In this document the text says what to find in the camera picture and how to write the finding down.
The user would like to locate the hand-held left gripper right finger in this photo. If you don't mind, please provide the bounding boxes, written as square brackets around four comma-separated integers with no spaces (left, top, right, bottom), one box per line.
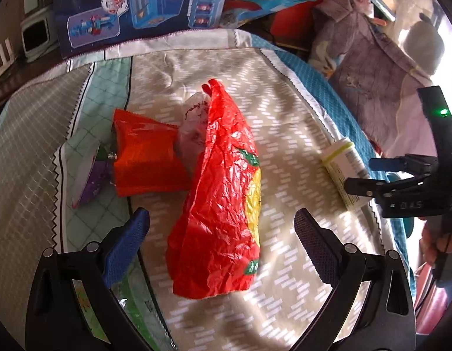
[285,208,417,351]

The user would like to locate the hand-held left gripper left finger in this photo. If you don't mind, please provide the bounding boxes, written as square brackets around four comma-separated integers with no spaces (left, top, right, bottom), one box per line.
[25,207,172,351]

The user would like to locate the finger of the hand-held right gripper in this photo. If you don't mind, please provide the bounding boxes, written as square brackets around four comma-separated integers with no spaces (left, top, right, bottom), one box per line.
[369,154,437,176]
[345,175,432,200]

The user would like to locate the white jar with green lid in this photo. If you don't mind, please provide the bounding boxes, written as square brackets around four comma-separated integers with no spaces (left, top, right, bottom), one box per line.
[321,136,375,211]

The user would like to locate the orange-red snack packet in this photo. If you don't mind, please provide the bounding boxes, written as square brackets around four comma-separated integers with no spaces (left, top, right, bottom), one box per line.
[112,109,192,197]

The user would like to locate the red plastic bag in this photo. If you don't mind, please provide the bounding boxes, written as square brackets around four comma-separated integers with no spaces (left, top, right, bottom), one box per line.
[167,78,263,299]

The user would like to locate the person's right hand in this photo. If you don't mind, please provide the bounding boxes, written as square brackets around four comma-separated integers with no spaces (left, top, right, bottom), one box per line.
[420,221,445,264]

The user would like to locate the green foil wrapper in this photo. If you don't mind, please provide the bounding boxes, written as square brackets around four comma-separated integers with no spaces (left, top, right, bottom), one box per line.
[74,274,175,351]

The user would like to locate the purple printed cloth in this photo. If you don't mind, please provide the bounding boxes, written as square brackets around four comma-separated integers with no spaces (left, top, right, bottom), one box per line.
[308,0,437,158]

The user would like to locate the purple snack wrapper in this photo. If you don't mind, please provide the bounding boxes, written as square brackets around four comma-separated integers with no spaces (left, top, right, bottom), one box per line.
[71,142,119,209]

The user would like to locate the patterned bedsheet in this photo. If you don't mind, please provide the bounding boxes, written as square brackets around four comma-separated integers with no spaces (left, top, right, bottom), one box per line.
[0,29,417,351]

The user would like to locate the clear plastic bag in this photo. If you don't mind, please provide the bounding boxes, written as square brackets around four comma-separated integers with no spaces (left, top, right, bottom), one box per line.
[175,91,212,171]

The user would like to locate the red box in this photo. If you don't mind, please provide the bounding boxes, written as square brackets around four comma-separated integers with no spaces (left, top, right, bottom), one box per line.
[270,0,333,41]

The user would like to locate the white picket fence piece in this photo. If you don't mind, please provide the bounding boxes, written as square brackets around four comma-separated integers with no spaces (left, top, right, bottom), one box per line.
[0,40,16,75]

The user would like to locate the small white device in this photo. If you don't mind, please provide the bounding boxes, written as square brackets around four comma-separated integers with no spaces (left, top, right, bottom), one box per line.
[20,18,53,63]

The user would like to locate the blue toy box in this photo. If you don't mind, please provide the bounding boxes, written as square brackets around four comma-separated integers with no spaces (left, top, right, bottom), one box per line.
[52,0,234,59]

